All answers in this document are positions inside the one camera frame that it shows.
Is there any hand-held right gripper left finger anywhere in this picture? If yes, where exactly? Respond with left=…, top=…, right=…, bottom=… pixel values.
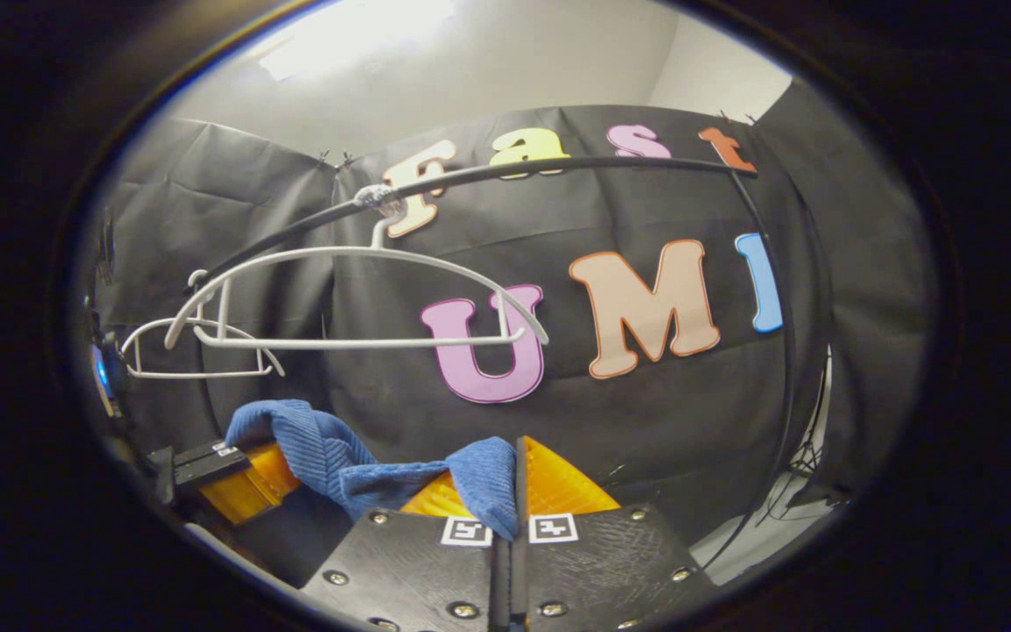
left=299, top=470, right=511, bottom=632

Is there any black backdrop cloth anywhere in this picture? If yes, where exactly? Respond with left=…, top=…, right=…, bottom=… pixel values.
left=84, top=83, right=936, bottom=580

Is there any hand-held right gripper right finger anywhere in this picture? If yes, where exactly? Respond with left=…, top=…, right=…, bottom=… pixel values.
left=514, top=436, right=721, bottom=632

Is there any black tripod stand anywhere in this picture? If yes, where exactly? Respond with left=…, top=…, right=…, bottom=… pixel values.
left=756, top=351, right=849, bottom=528

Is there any grey tape wrap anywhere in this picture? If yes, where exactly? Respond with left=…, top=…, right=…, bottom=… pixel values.
left=355, top=184, right=403, bottom=217

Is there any blue corduroy jacket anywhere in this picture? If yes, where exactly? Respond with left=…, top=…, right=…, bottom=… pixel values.
left=225, top=399, right=520, bottom=541

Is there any white clothes hanger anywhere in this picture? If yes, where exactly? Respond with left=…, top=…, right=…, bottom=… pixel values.
left=163, top=211, right=550, bottom=352
left=119, top=268, right=287, bottom=380

